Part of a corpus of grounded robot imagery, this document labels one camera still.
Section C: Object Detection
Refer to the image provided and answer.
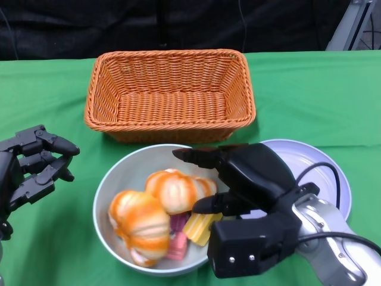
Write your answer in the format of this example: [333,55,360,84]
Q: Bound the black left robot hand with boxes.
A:
[0,124,80,241]

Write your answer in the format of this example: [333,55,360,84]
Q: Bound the black backdrop curtain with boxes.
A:
[0,0,355,62]

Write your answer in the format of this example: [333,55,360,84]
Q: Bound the pink striped cake slice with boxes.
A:
[170,213,191,233]

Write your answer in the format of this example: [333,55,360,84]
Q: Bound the orange wicker basket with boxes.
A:
[84,49,257,144]

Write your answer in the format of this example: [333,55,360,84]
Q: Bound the green tablecloth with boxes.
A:
[0,50,381,286]

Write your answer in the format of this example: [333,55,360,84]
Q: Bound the lavender round plate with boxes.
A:
[258,139,352,221]

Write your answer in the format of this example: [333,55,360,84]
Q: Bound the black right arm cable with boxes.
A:
[294,162,381,254]

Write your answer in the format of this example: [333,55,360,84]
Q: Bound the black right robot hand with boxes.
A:
[171,142,298,217]

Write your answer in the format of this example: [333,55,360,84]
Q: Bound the salmon cake with cherry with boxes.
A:
[165,231,188,260]

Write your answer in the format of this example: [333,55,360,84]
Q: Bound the pale grey-green bowl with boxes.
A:
[92,144,232,277]

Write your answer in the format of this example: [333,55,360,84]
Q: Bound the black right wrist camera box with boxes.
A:
[207,205,301,279]

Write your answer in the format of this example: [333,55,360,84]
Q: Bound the aluminium frame post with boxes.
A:
[326,0,376,52]

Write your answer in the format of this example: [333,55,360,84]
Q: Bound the yellow layered cake slice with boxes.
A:
[182,212,223,247]

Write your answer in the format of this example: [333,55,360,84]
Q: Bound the orange striped bread roll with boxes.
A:
[108,190,171,268]
[145,169,218,215]

